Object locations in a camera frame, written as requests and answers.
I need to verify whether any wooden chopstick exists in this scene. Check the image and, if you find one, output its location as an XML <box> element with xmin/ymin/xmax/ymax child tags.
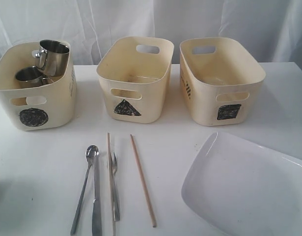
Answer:
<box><xmin>107</xmin><ymin>132</ymin><xmax>116</xmax><ymax>236</ymax></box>
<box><xmin>130</xmin><ymin>134</ymin><xmax>157</xmax><ymax>228</ymax></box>

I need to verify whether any steel mug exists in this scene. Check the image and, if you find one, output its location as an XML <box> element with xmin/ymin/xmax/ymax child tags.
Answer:
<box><xmin>15</xmin><ymin>66</ymin><xmax>54</xmax><ymax>89</ymax></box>
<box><xmin>32</xmin><ymin>39</ymin><xmax>70</xmax><ymax>77</ymax></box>

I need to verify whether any cream bin with triangle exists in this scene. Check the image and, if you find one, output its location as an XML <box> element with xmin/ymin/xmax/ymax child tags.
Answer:
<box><xmin>97</xmin><ymin>36</ymin><xmax>174</xmax><ymax>123</ymax></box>

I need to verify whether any steel fork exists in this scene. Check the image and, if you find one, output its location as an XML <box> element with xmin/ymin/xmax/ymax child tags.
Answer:
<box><xmin>111</xmin><ymin>153</ymin><xmax>120</xmax><ymax>222</ymax></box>

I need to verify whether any steel spoon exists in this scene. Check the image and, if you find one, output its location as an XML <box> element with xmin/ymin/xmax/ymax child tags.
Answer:
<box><xmin>70</xmin><ymin>145</ymin><xmax>99</xmax><ymax>236</ymax></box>

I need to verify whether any cream bin with square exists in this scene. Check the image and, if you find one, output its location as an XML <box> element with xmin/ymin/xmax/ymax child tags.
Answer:
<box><xmin>180</xmin><ymin>37</ymin><xmax>266</xmax><ymax>126</ymax></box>

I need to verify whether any cream bin with circle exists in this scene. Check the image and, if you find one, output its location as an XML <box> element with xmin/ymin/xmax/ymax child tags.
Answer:
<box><xmin>0</xmin><ymin>41</ymin><xmax>77</xmax><ymax>131</ymax></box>

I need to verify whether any steel table knife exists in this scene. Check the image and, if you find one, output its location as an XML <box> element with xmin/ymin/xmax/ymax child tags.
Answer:
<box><xmin>92</xmin><ymin>157</ymin><xmax>103</xmax><ymax>236</ymax></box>

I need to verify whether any white square plate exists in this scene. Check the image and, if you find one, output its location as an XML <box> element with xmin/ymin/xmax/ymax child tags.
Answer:
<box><xmin>181</xmin><ymin>132</ymin><xmax>302</xmax><ymax>236</ymax></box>

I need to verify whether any white curtain backdrop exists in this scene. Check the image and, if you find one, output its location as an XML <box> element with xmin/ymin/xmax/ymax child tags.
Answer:
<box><xmin>0</xmin><ymin>0</ymin><xmax>302</xmax><ymax>69</ymax></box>

